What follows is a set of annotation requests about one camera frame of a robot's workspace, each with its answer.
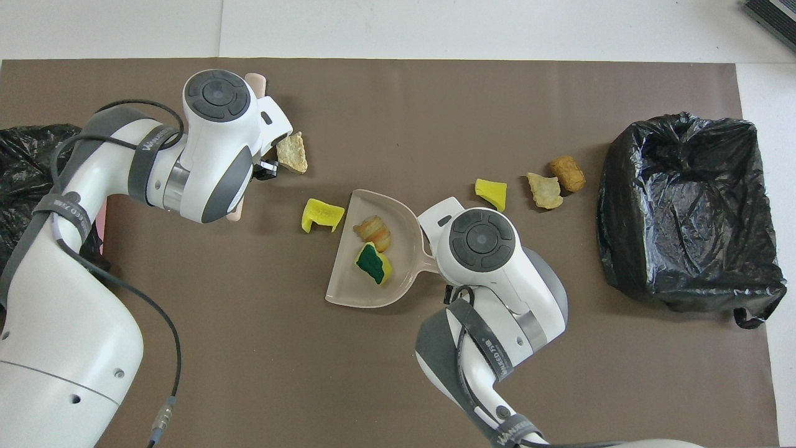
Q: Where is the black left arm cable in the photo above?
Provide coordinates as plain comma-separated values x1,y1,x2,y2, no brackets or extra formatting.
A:
53,98,185,448

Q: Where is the green and yellow sponge piece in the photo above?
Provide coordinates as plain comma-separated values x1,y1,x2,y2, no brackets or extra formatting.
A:
355,241,394,286

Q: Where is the large pale beige foam chunk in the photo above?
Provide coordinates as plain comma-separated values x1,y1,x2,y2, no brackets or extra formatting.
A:
275,131,309,175

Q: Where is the pale pink plastic dustpan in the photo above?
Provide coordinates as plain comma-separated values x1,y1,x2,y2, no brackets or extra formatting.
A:
325,189,443,309

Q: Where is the tan striped foam chunk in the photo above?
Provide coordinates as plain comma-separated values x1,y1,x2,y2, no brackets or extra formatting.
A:
353,215,392,253

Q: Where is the black plastic trash bag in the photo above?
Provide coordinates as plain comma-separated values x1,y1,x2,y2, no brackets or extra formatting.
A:
597,112,787,329
0,123,113,274

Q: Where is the brown paper table mat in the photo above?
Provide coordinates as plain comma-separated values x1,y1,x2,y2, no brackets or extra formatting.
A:
0,58,780,448

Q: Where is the notched yellow sponge piece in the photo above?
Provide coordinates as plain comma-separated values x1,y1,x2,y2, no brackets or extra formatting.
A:
302,198,346,234

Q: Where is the dark ribbed device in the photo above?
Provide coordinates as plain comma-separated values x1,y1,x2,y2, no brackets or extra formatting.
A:
743,0,796,54

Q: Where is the small pale beige foam chunk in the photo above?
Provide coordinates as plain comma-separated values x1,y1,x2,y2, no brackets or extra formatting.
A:
526,172,564,210

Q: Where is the orange-brown foam chunk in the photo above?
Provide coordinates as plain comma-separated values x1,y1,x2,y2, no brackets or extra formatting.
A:
548,156,586,192

